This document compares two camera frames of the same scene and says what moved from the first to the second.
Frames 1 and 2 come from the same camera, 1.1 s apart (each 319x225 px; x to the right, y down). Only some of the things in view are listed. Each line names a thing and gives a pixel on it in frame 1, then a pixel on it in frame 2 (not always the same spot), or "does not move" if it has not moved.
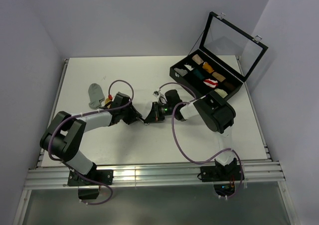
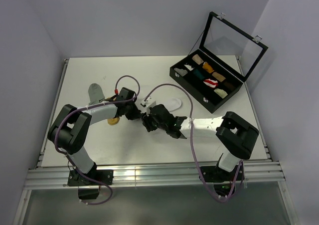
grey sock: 95,96 does not move
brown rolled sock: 230,86 does not move
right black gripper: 155,115 to 146,117
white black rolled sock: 188,67 does not move
